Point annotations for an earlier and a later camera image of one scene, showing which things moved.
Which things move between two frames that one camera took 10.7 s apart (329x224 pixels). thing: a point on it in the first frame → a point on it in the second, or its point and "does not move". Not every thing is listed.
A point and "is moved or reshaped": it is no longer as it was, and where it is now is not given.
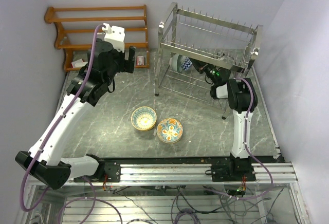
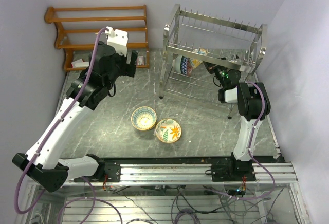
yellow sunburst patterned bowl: (143, 118) does not move
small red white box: (140, 60) does not move
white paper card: (78, 63) does not move
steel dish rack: (197, 55) is moved or reshaped
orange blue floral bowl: (169, 130) is moved or reshaped
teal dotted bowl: (177, 62) does not move
